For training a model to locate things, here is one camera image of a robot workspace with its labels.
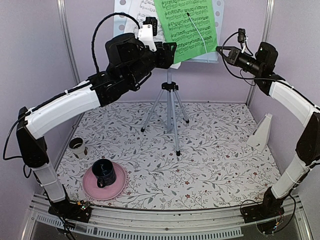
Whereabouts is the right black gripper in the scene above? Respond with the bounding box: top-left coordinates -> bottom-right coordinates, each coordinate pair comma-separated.
216,46 -> 263,76

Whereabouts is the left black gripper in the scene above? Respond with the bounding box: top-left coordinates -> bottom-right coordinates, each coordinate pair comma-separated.
126,41 -> 178,87

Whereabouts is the green sheet music page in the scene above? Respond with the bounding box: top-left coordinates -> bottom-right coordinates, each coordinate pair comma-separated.
154,0 -> 218,64

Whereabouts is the white sheet music page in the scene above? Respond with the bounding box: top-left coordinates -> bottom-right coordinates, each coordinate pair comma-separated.
124,0 -> 181,69

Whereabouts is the light blue music stand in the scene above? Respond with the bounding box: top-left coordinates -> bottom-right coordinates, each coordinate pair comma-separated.
114,0 -> 225,145

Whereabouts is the white wedge block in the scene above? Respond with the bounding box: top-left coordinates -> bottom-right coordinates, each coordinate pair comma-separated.
246,113 -> 273,152

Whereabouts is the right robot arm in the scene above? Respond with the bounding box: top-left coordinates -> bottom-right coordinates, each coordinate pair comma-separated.
216,42 -> 320,218

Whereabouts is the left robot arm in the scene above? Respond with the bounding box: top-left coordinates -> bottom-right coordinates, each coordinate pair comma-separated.
16,33 -> 177,217

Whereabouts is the small paper cup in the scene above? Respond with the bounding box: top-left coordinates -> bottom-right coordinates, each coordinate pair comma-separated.
68,137 -> 88,159

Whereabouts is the dark blue mug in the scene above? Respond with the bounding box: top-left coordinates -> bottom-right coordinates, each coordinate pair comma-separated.
91,158 -> 117,188

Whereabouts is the pink plate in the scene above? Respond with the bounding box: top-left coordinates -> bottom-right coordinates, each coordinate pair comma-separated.
82,161 -> 127,202

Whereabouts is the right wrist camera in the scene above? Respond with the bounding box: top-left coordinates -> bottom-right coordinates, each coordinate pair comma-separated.
237,28 -> 247,53

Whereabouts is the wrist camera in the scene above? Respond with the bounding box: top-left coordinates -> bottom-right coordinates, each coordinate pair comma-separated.
237,28 -> 247,53
137,16 -> 158,52

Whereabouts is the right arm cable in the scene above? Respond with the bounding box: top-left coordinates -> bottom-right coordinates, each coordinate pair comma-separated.
221,31 -> 272,87

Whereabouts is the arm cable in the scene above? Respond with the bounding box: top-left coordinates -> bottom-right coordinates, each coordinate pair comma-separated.
91,11 -> 141,75
221,31 -> 272,87

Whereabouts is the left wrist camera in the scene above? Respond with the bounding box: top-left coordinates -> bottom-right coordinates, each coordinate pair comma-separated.
137,16 -> 158,52

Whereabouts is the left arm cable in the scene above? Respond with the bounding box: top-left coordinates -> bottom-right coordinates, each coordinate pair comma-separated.
91,11 -> 141,75

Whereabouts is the left aluminium post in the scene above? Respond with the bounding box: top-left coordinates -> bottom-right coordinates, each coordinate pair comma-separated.
56,0 -> 82,85

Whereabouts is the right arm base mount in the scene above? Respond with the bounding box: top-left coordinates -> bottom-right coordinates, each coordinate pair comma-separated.
240,198 -> 285,223

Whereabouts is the aluminium front rail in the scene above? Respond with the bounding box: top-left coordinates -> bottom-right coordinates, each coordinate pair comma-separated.
21,194 -> 313,240

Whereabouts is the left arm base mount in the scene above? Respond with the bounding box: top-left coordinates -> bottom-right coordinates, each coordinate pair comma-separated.
48,196 -> 92,223

